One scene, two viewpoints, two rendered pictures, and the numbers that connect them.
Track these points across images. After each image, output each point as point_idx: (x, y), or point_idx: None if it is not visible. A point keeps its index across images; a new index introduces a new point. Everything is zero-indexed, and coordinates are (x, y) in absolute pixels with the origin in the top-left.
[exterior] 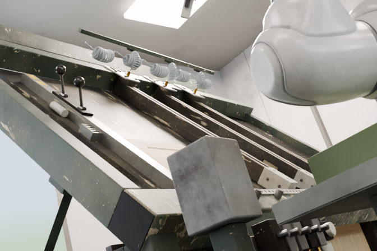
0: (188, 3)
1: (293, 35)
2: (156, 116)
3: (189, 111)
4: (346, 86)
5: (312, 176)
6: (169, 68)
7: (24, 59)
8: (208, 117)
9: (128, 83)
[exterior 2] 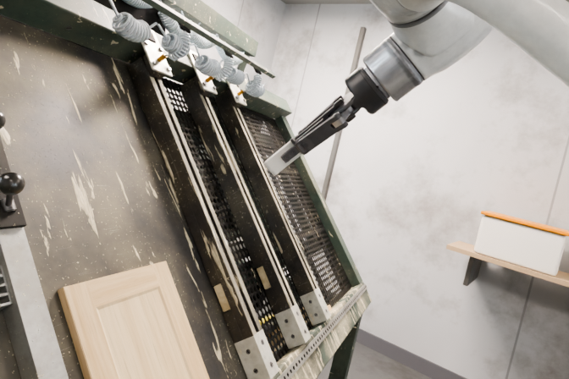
0: (290, 158)
1: None
2: (164, 155)
3: (216, 140)
4: None
5: (300, 325)
6: (223, 63)
7: None
8: (233, 162)
9: (153, 74)
